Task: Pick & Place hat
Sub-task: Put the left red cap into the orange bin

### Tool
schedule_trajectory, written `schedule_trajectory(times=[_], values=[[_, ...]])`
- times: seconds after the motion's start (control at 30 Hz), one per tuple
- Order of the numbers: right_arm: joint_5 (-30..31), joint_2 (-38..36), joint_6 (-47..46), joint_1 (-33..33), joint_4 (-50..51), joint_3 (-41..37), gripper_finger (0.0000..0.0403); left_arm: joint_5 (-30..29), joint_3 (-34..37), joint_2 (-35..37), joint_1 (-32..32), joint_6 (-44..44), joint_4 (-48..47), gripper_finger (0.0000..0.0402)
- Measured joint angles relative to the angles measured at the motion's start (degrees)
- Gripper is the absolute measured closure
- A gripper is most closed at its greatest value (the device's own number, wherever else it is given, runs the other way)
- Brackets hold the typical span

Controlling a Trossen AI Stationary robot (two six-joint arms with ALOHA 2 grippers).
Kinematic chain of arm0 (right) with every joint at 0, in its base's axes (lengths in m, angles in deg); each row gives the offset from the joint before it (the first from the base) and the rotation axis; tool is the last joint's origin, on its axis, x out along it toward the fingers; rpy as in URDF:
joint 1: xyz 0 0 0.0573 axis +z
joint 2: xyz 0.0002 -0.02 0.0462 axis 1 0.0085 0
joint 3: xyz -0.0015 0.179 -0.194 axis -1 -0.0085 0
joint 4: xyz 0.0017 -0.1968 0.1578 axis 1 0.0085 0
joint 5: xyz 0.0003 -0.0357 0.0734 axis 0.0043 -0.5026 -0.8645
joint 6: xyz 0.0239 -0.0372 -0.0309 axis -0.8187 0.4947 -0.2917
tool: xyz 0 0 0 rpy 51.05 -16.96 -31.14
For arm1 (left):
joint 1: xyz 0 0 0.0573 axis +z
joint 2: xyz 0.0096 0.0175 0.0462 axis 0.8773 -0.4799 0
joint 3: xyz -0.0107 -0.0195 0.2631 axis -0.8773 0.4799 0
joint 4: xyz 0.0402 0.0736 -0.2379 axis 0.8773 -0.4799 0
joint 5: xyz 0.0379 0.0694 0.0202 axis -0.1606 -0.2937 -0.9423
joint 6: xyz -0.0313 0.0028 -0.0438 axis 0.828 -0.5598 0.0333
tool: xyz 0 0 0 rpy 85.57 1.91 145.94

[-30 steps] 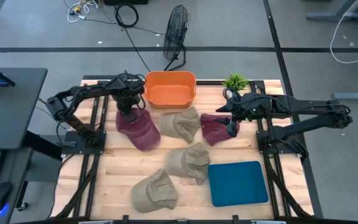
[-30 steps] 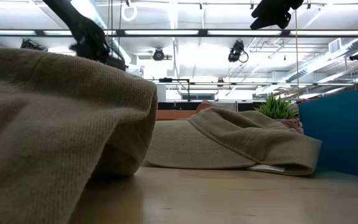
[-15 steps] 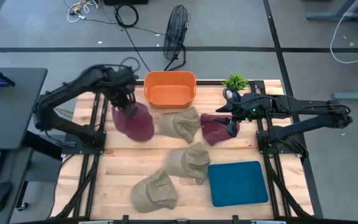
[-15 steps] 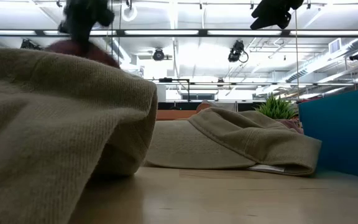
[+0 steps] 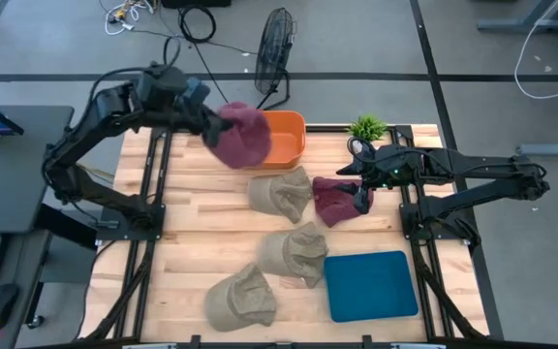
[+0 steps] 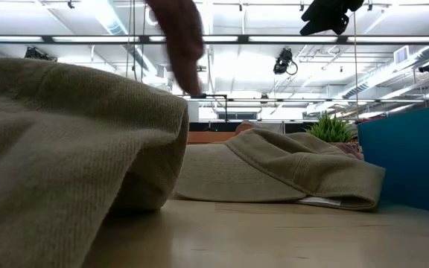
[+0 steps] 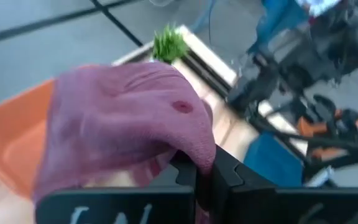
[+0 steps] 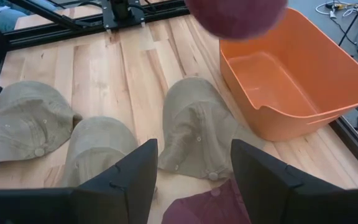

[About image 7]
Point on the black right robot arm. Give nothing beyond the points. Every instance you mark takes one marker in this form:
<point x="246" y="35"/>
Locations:
<point x="306" y="62"/>

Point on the blue tray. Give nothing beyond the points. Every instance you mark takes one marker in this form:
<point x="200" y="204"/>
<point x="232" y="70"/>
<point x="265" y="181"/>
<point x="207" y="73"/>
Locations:
<point x="272" y="161"/>

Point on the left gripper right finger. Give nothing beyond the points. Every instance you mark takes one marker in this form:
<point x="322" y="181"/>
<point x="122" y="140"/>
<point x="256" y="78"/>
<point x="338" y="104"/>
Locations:
<point x="259" y="202"/>

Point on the black aluminium table frame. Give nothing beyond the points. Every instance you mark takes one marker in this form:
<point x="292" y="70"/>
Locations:
<point x="204" y="70"/>

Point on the orange plastic bin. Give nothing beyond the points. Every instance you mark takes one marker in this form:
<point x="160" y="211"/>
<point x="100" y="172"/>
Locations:
<point x="11" y="133"/>

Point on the orange black tools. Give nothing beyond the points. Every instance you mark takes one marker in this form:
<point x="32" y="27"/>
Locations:
<point x="309" y="127"/>

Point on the purple knit hat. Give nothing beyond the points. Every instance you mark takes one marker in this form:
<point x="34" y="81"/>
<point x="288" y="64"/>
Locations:
<point x="120" y="118"/>

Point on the small green potted plant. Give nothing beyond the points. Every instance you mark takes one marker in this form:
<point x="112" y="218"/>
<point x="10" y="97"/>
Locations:
<point x="168" y="45"/>

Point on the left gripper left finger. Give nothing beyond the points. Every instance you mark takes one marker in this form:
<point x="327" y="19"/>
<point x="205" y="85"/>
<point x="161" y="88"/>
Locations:
<point x="120" y="205"/>

